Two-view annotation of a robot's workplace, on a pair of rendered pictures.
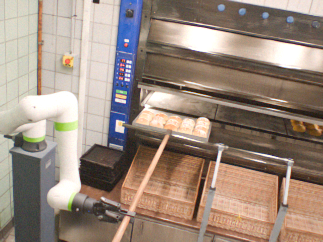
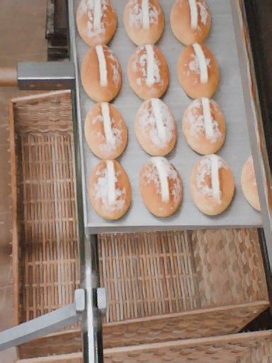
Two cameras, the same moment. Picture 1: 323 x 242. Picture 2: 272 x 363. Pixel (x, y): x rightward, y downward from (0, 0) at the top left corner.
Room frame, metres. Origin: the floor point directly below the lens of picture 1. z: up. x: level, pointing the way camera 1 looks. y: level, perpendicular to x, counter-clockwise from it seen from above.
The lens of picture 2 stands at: (2.19, -0.91, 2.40)
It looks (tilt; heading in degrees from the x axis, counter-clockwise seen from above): 62 degrees down; 70
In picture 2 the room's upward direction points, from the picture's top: 7 degrees clockwise
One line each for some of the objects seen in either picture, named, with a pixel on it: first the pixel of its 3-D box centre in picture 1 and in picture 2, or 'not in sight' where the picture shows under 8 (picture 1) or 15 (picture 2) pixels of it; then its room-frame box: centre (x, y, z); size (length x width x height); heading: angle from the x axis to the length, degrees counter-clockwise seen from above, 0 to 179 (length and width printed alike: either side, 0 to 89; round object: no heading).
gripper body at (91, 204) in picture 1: (95, 207); not in sight; (1.41, 0.23, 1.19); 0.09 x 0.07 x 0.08; 81
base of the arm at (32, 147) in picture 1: (25, 139); not in sight; (1.88, 0.76, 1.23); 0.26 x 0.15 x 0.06; 81
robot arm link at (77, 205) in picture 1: (81, 203); not in sight; (1.42, 0.31, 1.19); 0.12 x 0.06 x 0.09; 171
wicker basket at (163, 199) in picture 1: (163, 180); (126, 207); (2.47, -0.11, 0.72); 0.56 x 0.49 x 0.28; 81
